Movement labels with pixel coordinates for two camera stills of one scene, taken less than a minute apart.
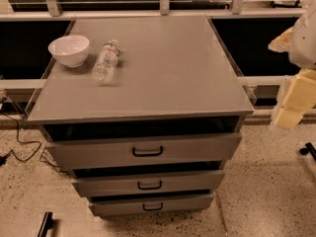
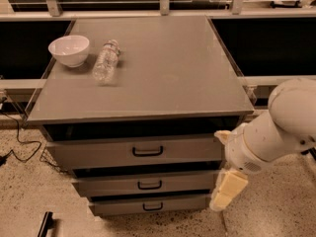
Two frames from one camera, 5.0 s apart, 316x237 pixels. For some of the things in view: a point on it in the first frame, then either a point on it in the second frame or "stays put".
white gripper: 305,44 → 237,151
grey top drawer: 199,148 stays put
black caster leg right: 309,149 stays put
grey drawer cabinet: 149,122 stays put
